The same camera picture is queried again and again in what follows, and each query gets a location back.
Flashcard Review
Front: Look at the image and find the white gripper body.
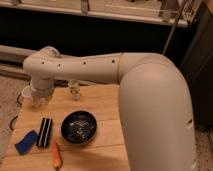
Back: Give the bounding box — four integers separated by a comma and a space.
30, 87, 54, 108

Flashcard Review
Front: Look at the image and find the orange carrot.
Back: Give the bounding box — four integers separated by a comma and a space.
52, 140, 62, 170

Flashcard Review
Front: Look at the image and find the black white striped block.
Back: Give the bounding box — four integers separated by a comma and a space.
36, 118, 53, 148

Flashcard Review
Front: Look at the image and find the metal pole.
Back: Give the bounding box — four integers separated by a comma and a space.
162, 0, 188, 55

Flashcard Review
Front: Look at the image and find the clear glass bottle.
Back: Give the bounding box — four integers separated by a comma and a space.
68, 80, 81, 100

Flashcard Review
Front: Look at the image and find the blue sponge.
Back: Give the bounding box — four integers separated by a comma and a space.
15, 130, 38, 155

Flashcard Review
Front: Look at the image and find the wooden shelf frame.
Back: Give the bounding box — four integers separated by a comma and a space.
0, 0, 202, 27

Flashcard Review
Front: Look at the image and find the black bowl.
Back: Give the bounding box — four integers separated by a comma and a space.
61, 111, 97, 145

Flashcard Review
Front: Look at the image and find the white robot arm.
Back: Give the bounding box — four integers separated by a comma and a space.
23, 46, 198, 171

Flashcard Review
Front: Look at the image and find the white paper cup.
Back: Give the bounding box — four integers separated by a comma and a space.
21, 86, 32, 100

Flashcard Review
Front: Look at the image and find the black cable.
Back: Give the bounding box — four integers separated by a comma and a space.
9, 91, 24, 132

